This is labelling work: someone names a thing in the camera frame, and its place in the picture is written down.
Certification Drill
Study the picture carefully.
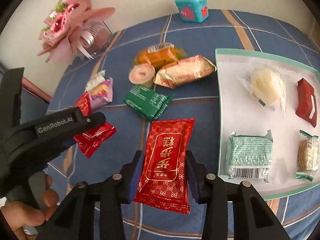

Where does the light green barcode packet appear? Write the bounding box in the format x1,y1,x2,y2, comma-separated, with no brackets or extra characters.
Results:
226,130,273,183

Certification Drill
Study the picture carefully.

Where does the teal rimmed white tray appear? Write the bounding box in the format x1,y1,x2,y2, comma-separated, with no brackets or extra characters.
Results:
215,48,319,200

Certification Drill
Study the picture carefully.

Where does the small dark red packet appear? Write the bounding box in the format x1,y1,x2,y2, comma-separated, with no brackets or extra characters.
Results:
296,78,317,128

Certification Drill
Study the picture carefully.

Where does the round jelly cup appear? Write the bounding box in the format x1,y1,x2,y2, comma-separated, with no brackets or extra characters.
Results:
129,63,156,88

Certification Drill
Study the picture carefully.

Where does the dark green snack packet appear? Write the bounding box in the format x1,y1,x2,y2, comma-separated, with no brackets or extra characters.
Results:
123,85,175,122

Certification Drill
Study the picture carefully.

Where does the orange cake clear packet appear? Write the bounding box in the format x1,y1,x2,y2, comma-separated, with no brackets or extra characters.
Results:
134,42,187,70

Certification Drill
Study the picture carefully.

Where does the teal toy box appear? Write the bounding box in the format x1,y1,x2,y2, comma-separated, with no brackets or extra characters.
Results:
175,0,209,23

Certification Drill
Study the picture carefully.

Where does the pink chair back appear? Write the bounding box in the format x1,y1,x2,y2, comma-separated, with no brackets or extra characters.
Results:
22,76,52,103

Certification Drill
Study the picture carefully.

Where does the red flower snack packet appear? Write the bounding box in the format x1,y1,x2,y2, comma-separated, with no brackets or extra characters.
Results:
73,92,117,158

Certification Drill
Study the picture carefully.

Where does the large red snack packet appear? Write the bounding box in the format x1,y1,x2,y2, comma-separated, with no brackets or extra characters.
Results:
133,118,195,214

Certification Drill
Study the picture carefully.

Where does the blue plaid tablecloth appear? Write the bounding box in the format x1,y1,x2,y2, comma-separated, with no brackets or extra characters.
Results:
47,10,319,239

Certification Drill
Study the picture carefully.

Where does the pink paper flower bouquet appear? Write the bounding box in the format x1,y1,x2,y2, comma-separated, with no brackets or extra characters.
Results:
38,0,116,63

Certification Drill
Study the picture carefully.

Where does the white mochi clear packet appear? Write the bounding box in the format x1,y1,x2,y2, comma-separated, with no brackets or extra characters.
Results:
238,64,287,116

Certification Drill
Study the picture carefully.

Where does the white snack packet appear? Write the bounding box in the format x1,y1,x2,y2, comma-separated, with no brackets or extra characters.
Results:
86,70,105,92

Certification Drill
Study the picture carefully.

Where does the purple cake snack packet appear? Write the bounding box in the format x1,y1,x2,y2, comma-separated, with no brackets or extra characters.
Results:
88,77,113,109

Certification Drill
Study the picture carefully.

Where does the beige orange bread packet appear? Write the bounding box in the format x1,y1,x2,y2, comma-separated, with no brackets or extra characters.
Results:
153,55,216,89

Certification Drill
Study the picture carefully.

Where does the rice cracker green packet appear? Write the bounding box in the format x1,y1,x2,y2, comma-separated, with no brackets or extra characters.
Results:
296,129,319,181

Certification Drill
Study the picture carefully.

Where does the person's left hand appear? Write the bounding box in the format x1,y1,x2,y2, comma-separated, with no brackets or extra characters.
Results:
1,174,59,239

